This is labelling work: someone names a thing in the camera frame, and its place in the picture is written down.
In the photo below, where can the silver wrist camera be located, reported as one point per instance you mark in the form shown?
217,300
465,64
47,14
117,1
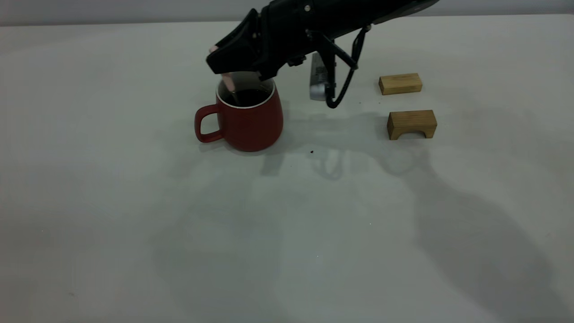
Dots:
320,80

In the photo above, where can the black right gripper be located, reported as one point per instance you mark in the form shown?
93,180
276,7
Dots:
287,31

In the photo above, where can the rectangular wooden block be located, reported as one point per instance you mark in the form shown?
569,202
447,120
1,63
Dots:
400,84

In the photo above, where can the arched wooden block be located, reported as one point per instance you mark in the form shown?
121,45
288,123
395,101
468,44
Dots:
412,119

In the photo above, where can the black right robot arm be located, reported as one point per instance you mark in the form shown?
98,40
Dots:
358,11

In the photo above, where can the red ceramic mug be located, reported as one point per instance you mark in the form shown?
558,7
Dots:
251,130

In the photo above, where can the dark coffee liquid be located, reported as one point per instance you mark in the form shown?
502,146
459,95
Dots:
255,98

